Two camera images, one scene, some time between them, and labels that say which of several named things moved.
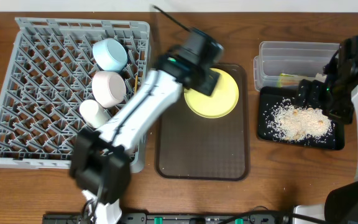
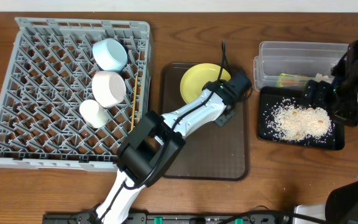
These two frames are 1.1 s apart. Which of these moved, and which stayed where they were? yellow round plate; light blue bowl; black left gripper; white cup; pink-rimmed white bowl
Moved: yellow round plate; black left gripper
Stayed: pink-rimmed white bowl; white cup; light blue bowl
